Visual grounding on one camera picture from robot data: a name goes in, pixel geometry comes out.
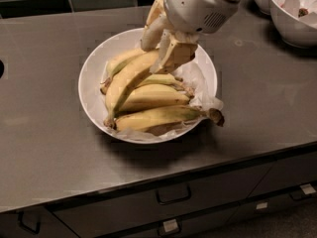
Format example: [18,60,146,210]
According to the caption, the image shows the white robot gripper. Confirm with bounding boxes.
[141,0,238,74]

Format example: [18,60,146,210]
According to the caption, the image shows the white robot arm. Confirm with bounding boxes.
[141,0,241,73]

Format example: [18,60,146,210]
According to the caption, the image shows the top back banana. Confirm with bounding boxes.
[100,48,144,94]

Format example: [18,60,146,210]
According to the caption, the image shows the large white bowl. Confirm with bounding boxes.
[78,28,224,144]

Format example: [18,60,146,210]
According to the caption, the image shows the front banana with stem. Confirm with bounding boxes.
[115,105,225,132]

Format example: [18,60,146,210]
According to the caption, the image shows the white bowl near corner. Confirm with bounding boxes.
[268,0,317,49]

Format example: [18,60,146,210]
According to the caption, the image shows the white paper liner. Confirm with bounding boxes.
[95,49,224,144]

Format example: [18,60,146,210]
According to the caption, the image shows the lower drawer with label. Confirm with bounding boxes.
[98,205,238,238]

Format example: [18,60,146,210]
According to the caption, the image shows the lower right drawer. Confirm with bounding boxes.
[227,181,317,225]

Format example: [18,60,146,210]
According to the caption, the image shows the right drawer with handle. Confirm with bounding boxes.
[251,152,317,196]

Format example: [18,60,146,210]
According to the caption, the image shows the drawer with handle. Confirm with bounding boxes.
[0,206,78,238]
[251,152,317,196]
[55,164,269,238]

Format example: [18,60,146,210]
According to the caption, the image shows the middle drawer with handle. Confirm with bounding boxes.
[55,164,269,238]

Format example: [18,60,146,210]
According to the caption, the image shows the left drawer with handle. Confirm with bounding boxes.
[0,206,78,238]

